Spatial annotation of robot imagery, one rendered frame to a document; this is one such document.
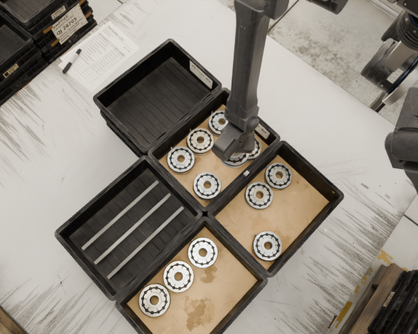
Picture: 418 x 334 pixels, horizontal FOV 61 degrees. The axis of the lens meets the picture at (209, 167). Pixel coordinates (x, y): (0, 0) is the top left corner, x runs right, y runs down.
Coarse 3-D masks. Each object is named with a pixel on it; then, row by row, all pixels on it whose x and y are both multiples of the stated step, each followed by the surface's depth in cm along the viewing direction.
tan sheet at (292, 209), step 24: (264, 168) 135; (240, 192) 131; (288, 192) 132; (312, 192) 133; (216, 216) 128; (240, 216) 129; (264, 216) 129; (288, 216) 130; (312, 216) 130; (240, 240) 126; (288, 240) 127; (264, 264) 124
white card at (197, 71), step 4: (192, 64) 138; (192, 68) 141; (196, 68) 138; (196, 72) 140; (200, 72) 138; (200, 76) 140; (204, 76) 137; (204, 80) 140; (208, 80) 137; (208, 84) 140
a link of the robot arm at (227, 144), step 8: (256, 120) 88; (224, 128) 93; (232, 128) 93; (248, 128) 89; (224, 136) 93; (232, 136) 92; (240, 136) 93; (216, 144) 92; (224, 144) 92; (232, 144) 94; (216, 152) 96; (224, 152) 93; (232, 152) 95; (224, 160) 96
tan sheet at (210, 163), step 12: (180, 144) 136; (264, 144) 138; (204, 156) 135; (216, 156) 135; (168, 168) 133; (192, 168) 133; (204, 168) 134; (216, 168) 134; (228, 168) 134; (240, 168) 134; (180, 180) 132; (192, 180) 132; (228, 180) 133; (192, 192) 130; (204, 204) 129
